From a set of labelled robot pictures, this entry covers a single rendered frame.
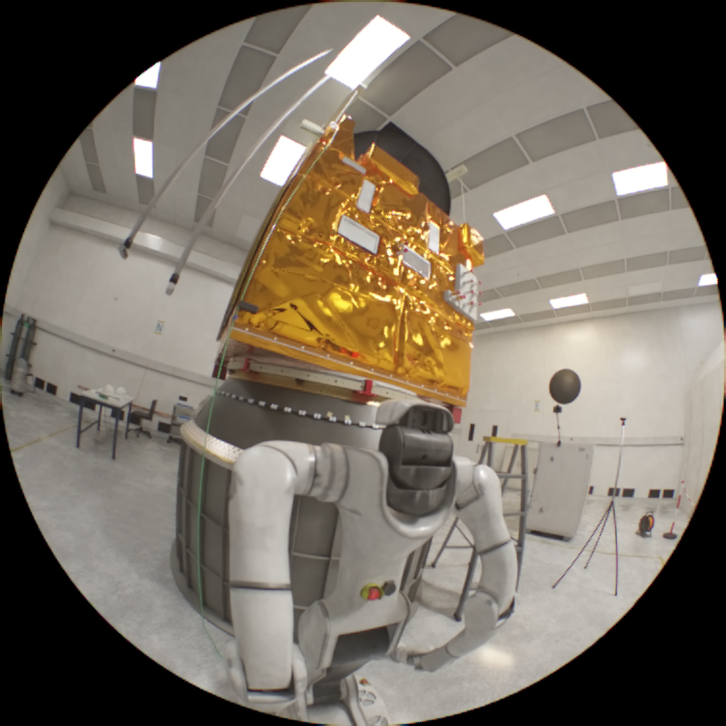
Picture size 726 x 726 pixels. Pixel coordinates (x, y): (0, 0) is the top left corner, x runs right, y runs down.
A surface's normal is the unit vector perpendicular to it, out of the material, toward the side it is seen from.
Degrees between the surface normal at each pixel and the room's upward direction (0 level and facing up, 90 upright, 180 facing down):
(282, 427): 62
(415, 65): 180
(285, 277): 86
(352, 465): 89
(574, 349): 90
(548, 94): 180
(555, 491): 90
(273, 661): 77
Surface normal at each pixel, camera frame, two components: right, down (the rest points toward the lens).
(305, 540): 0.18, -0.18
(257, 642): 0.33, -0.47
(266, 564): 0.56, -0.68
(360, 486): -0.58, -0.32
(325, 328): 0.59, -0.06
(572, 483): -0.79, -0.26
